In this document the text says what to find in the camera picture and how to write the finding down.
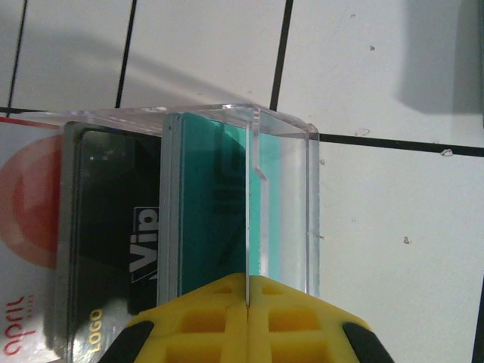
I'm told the clear packaged item box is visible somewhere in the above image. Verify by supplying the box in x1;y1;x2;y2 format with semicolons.
0;102;321;363

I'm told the teal plastic card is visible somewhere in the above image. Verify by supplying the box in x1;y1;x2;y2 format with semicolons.
161;111;308;307

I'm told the black plastic card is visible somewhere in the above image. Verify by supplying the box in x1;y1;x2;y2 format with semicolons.
60;120;164;363

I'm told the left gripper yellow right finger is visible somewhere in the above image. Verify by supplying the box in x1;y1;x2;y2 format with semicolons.
246;275;385;363

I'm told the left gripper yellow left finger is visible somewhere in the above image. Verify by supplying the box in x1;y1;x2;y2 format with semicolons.
100;274;250;363

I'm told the white card with red circle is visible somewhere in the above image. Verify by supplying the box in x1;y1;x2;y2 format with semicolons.
0;116;67;363

